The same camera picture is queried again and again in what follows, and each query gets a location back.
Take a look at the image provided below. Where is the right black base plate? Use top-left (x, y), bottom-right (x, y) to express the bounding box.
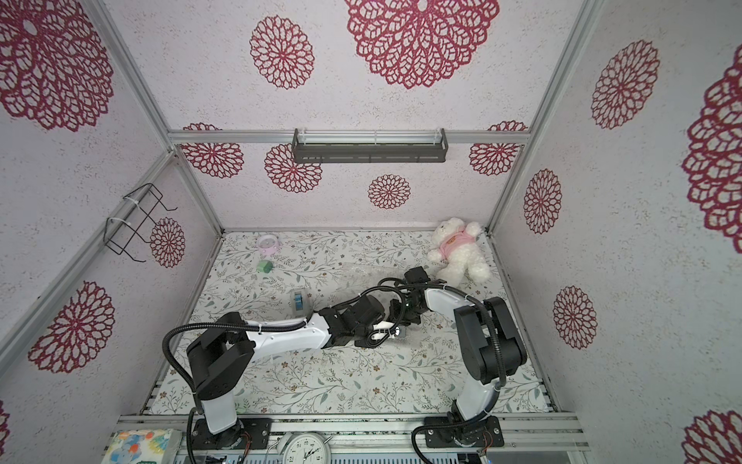
top-left (424, 416), bottom-right (504, 449)

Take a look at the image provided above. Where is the colourful tissue box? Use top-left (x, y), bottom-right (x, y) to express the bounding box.
top-left (102, 428), bottom-right (183, 464)

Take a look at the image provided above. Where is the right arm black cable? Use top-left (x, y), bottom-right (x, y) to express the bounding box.
top-left (376, 276), bottom-right (508, 464)

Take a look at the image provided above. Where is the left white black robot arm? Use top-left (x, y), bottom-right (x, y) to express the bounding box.
top-left (187, 295), bottom-right (386, 435)

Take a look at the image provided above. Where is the white analog clock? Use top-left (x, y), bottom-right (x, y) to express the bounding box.
top-left (282, 433), bottom-right (332, 464)

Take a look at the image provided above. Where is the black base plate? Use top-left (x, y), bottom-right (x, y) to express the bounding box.
top-left (187, 419), bottom-right (272, 450)
top-left (424, 416), bottom-right (504, 449)

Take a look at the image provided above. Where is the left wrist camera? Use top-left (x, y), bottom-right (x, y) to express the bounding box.
top-left (369, 323), bottom-right (406, 341)

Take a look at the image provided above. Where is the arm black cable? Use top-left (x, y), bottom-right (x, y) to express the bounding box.
top-left (376, 276), bottom-right (508, 464)
top-left (161, 283), bottom-right (407, 464)

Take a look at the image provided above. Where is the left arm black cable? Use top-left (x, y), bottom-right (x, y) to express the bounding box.
top-left (161, 283), bottom-right (407, 464)

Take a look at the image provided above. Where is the small green cube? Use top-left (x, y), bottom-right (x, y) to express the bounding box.
top-left (256, 260), bottom-right (274, 274)

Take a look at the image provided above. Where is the white teddy bear pink shirt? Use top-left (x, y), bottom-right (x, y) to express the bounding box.
top-left (427, 218), bottom-right (492, 286)

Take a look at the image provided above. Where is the pink tape roll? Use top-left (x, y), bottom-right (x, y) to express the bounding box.
top-left (256, 234), bottom-right (280, 257)

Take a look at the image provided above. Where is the black wall shelf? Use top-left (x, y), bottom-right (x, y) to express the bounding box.
top-left (290, 129), bottom-right (449, 164)

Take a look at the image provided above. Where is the black wire wall rack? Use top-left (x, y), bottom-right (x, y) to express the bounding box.
top-left (102, 183), bottom-right (178, 264)

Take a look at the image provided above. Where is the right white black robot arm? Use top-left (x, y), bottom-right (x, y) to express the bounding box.
top-left (383, 267), bottom-right (528, 423)

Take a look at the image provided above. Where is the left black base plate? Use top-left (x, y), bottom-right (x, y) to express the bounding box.
top-left (187, 419), bottom-right (272, 450)

